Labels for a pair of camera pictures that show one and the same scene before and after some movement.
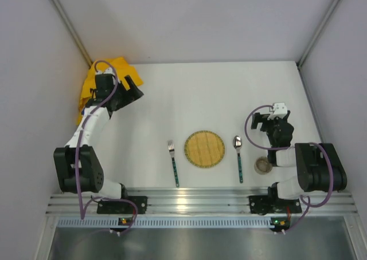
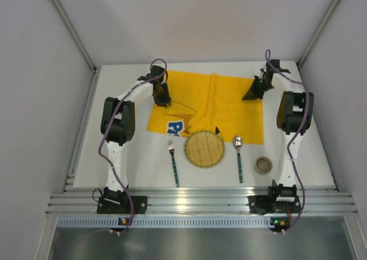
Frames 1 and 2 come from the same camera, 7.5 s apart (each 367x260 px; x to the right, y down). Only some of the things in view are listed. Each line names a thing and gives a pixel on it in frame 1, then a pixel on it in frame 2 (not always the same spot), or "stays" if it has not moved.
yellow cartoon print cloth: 122,69 → 211,102
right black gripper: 264,123 → 256,86
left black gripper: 124,91 → 161,93
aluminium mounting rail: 202,203 stays
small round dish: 262,165 stays
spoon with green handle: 237,142 stays
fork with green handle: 172,150 stays
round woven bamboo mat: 204,149 stays
